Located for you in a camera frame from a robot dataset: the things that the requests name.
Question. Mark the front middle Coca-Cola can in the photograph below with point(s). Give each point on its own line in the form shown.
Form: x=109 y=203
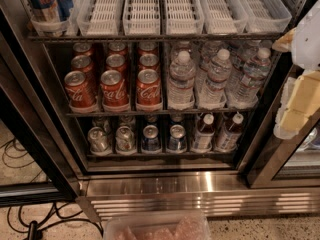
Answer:
x=114 y=88

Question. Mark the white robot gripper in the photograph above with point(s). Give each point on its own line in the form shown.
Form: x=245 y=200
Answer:
x=309 y=45

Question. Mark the front right Coca-Cola can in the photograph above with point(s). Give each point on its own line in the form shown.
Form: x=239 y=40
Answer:
x=148 y=87

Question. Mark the silver can bottom left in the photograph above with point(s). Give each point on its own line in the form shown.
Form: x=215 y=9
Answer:
x=98 y=139

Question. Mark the clear plastic shelf tray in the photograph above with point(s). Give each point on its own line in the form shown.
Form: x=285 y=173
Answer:
x=183 y=17
x=100 y=17
x=266 y=16
x=224 y=16
x=141 y=17

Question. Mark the second-row middle Coca-Cola can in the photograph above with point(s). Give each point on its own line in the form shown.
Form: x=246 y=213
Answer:
x=117 y=62

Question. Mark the front middle water bottle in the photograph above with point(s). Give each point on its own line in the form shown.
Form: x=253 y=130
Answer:
x=217 y=75

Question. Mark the clear plastic bin foreground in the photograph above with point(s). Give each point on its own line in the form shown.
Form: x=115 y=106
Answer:
x=159 y=225

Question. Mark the second-row left Coca-Cola can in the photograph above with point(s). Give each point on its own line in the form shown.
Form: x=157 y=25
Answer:
x=86 y=65

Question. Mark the second-row coca-cola can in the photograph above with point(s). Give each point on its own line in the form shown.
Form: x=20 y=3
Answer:
x=149 y=61
x=86 y=65
x=117 y=62

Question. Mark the silver can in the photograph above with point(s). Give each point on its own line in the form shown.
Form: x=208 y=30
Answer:
x=125 y=140
x=98 y=139

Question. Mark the clear tray holding Red Bull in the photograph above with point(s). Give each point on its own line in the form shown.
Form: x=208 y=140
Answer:
x=57 y=29

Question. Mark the second-row right Coca-Cola can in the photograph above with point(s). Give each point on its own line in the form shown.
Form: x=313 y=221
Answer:
x=149 y=61

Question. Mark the front left Coca-Cola can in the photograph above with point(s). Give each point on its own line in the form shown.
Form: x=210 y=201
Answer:
x=79 y=90

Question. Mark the black fridge door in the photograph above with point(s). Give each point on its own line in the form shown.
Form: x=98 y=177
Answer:
x=33 y=106

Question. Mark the front left water bottle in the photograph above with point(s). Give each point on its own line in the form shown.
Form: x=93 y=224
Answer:
x=181 y=79

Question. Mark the water bottle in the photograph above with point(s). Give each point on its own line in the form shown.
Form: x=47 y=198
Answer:
x=181 y=79
x=254 y=73
x=217 y=75

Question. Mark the stainless steel fridge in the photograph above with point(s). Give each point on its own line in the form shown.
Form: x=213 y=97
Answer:
x=213 y=182

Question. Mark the front right water bottle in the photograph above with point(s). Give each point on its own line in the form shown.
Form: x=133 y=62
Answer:
x=254 y=73

